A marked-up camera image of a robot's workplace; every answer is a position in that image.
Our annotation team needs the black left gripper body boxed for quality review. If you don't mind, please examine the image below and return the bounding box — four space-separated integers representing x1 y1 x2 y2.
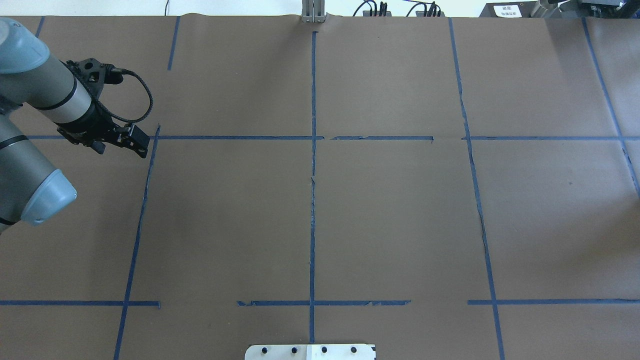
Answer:
56 102 123 155

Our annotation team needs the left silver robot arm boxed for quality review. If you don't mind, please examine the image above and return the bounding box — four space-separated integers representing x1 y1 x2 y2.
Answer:
0 17 154 231

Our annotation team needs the white label card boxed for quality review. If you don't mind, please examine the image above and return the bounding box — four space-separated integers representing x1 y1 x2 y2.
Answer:
478 1 536 19

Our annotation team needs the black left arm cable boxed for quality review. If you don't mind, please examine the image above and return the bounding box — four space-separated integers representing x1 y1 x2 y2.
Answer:
80 70 154 125

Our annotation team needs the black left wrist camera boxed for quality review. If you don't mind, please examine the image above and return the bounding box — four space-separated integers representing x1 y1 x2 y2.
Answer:
64 58 126 100

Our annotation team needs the aluminium frame post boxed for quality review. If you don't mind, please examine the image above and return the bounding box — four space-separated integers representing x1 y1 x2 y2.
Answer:
301 0 327 24

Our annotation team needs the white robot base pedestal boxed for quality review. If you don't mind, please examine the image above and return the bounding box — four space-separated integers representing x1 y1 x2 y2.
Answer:
244 343 377 360

